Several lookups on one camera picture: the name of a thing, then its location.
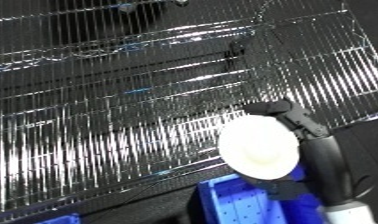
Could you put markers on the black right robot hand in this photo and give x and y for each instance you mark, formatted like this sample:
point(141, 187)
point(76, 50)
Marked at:
point(330, 166)

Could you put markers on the pale right robot forearm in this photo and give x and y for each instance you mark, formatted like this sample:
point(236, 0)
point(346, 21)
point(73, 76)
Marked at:
point(348, 215)

